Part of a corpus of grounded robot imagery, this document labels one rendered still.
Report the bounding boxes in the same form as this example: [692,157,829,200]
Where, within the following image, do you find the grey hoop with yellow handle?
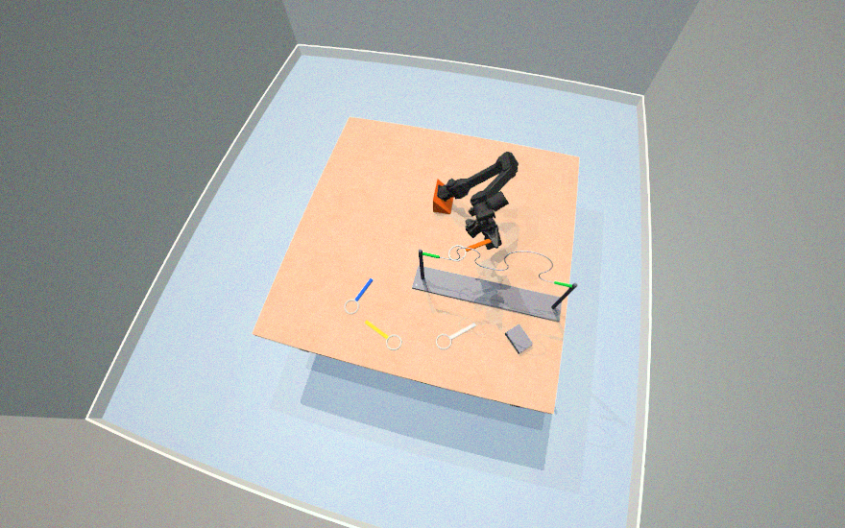
[364,321,401,350]

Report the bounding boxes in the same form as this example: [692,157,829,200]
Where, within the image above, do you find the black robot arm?
[437,152,519,238]

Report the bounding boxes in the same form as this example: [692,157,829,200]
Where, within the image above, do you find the white ring with blue handle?
[344,278,373,314]

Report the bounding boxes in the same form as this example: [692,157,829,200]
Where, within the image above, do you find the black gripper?
[476,209,502,250]

